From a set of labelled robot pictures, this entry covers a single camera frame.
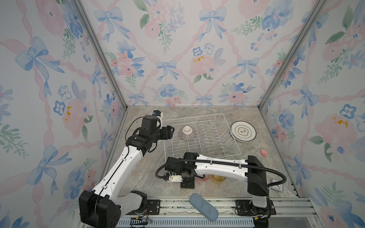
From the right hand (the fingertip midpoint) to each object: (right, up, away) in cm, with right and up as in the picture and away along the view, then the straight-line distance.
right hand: (185, 180), depth 75 cm
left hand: (-10, +28, +3) cm, 30 cm away
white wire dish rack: (+18, +19, +25) cm, 36 cm away
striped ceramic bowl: (+2, +23, +23) cm, 32 cm away
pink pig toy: (+51, +11, +17) cm, 55 cm away
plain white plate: (+41, +24, +26) cm, 54 cm away
